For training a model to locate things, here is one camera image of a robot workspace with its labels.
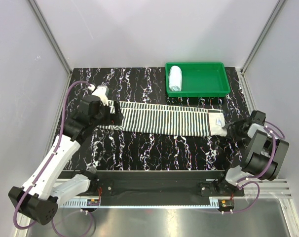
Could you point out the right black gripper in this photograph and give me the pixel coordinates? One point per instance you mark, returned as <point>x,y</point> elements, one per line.
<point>233,126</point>

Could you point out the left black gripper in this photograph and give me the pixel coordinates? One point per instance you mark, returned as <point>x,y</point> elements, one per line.
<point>116,118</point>

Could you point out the green white striped towel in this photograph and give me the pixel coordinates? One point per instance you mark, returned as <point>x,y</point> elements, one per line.
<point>170,120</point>

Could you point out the light blue towel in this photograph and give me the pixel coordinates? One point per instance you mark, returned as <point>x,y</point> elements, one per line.
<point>175,79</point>

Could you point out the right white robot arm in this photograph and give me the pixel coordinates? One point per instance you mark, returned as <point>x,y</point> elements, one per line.
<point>266,149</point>

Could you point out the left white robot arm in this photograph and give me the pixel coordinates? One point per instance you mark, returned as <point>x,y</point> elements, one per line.
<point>37,198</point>

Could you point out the black marble pattern mat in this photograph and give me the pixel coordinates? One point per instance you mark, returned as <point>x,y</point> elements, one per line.
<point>118,150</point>

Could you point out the green plastic tray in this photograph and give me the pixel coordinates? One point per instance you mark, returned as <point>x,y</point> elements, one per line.
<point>198,79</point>

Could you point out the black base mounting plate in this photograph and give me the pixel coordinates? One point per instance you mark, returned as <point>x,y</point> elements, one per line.
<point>115,183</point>

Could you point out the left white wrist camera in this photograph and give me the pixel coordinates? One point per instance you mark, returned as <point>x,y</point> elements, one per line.
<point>101,92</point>

